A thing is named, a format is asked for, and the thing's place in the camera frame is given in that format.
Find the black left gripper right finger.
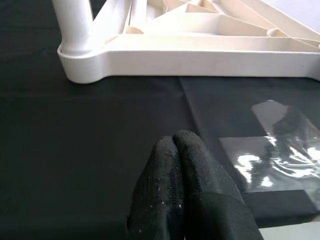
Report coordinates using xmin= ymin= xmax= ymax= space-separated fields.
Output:
xmin=172 ymin=129 xmax=263 ymax=240

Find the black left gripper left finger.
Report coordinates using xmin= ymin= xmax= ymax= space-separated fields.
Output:
xmin=126 ymin=136 xmax=186 ymax=240

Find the white plastic table leg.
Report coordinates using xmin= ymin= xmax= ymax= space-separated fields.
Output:
xmin=51 ymin=0 xmax=95 ymax=55

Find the white plastic children table top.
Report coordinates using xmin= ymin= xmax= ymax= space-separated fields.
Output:
xmin=56 ymin=0 xmax=320 ymax=85

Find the clear plastic bag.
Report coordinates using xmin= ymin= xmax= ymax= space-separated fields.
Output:
xmin=218 ymin=99 xmax=320 ymax=195

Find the black tablecloth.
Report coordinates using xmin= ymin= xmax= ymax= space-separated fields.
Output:
xmin=0 ymin=0 xmax=320 ymax=240

